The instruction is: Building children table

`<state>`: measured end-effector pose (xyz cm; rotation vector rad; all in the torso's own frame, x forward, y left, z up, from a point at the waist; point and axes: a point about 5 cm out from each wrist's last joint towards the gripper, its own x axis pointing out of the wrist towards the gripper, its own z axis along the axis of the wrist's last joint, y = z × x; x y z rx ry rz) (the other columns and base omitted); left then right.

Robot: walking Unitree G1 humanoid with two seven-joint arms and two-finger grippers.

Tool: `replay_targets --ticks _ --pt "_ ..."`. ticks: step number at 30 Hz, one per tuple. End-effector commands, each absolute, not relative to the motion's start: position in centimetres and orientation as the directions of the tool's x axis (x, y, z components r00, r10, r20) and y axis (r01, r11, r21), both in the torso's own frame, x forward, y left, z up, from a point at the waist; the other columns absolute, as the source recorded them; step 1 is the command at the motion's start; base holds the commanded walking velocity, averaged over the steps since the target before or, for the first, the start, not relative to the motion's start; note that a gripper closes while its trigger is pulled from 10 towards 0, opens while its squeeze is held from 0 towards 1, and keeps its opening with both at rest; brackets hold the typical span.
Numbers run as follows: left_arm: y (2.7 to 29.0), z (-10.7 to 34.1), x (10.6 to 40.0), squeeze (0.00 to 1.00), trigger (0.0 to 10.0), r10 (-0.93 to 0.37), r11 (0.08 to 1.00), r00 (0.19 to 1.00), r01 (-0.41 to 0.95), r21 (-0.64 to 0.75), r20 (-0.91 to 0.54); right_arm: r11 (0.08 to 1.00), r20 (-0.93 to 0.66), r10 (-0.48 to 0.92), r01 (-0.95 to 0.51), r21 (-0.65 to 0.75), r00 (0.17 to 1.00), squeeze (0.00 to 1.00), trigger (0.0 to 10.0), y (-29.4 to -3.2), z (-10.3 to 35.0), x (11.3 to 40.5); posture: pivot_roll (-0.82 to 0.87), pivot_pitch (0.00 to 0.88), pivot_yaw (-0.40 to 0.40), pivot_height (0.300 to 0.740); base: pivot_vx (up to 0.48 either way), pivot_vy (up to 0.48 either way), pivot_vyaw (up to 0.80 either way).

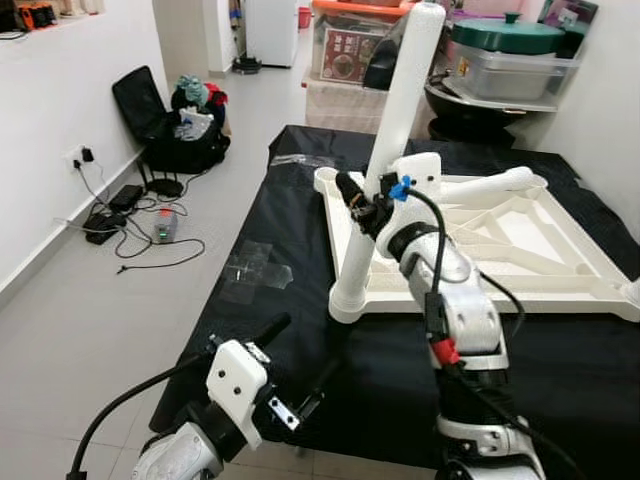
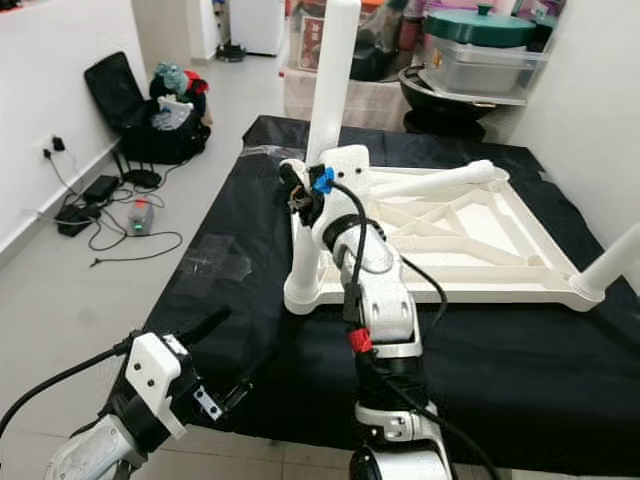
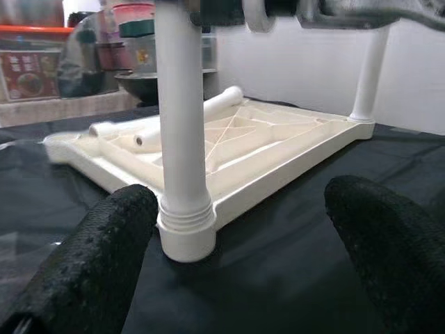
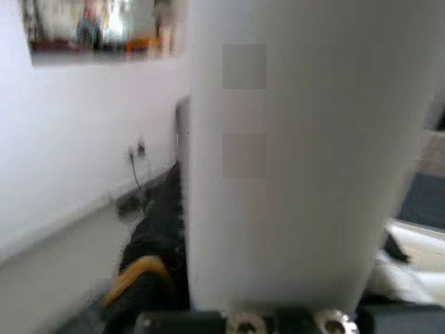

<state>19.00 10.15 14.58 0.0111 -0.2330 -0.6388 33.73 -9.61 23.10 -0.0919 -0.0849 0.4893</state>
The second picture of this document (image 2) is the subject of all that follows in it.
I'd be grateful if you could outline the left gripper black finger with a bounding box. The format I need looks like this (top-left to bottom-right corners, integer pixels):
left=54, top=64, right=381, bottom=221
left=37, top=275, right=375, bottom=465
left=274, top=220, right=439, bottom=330
left=175, top=305, right=233, bottom=346
left=222, top=352, right=276, bottom=406

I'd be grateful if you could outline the white plastic table top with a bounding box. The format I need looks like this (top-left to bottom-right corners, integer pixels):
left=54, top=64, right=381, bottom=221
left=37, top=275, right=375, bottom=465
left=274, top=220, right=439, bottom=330
left=278, top=158, right=606, bottom=313

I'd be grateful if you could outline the clear plastic bag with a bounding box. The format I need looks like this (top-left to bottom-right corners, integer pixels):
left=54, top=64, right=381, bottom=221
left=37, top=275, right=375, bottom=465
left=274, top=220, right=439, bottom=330
left=157, top=95, right=196, bottom=131

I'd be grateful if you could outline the red cloth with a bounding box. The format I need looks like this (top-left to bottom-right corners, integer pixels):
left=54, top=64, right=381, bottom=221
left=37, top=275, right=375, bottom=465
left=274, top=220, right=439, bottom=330
left=185, top=70, right=211, bottom=96

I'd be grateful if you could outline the patterned storage box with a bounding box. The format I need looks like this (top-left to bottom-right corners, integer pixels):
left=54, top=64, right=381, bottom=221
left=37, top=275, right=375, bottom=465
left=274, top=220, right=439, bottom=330
left=295, top=15, right=326, bottom=71

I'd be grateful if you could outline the black wifi router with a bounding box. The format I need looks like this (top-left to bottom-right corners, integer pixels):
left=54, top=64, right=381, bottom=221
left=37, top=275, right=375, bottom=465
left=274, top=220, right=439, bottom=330
left=122, top=155, right=163, bottom=189

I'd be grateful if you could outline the black bag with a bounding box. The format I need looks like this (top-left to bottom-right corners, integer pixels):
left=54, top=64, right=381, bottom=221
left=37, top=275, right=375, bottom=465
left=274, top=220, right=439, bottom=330
left=350, top=20, right=401, bottom=83

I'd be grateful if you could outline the white cabinet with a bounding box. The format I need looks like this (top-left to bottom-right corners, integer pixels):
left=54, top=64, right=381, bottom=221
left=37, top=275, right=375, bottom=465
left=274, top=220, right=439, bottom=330
left=228, top=0, right=286, bottom=57

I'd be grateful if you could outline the black power adapter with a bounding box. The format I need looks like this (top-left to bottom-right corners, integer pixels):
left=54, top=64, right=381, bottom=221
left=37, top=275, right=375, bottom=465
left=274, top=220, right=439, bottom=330
left=85, top=175, right=121, bottom=201
left=55, top=205, right=96, bottom=238

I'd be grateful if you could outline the clear plastic storage box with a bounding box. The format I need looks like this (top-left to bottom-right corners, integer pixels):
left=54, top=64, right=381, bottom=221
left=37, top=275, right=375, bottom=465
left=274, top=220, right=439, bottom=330
left=420, top=38, right=551, bottom=99

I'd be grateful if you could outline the green pot lid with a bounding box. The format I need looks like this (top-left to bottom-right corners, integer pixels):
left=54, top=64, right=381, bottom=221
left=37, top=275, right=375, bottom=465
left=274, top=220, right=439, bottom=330
left=422, top=5, right=539, bottom=49

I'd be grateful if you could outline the black tablecloth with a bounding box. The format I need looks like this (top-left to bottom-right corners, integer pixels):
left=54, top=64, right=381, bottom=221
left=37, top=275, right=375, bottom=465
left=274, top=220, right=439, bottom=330
left=135, top=115, right=640, bottom=476

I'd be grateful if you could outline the blue cable plug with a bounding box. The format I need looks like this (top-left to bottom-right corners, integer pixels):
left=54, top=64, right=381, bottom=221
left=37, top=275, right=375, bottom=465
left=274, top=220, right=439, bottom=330
left=312, top=168, right=337, bottom=196

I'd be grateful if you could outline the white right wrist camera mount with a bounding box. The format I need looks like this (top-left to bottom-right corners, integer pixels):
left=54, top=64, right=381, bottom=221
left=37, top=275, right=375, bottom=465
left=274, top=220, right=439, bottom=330
left=310, top=145, right=373, bottom=246

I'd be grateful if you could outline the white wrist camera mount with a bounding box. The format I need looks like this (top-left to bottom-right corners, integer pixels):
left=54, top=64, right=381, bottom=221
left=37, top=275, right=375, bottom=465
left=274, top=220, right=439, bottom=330
left=310, top=145, right=373, bottom=246
left=125, top=332, right=189, bottom=413

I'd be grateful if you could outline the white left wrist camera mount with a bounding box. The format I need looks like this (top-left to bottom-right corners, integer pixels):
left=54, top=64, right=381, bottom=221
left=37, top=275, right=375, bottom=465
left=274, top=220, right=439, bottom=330
left=125, top=332, right=189, bottom=413

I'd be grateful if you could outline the red cable clip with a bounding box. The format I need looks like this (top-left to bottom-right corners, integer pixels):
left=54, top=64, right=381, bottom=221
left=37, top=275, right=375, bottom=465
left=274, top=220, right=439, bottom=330
left=347, top=327, right=375, bottom=355

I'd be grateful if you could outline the white box red switch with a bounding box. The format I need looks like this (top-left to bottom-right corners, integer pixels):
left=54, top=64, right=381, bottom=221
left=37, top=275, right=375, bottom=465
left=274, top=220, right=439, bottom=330
left=128, top=198, right=156, bottom=236

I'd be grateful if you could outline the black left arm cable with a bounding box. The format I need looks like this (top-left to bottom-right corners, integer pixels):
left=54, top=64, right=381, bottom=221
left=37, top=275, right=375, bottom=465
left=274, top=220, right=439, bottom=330
left=0, top=335, right=136, bottom=436

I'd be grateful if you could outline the white wall power socket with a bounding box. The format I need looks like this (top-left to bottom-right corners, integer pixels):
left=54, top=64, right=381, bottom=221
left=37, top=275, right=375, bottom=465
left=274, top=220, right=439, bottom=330
left=42, top=135, right=69, bottom=161

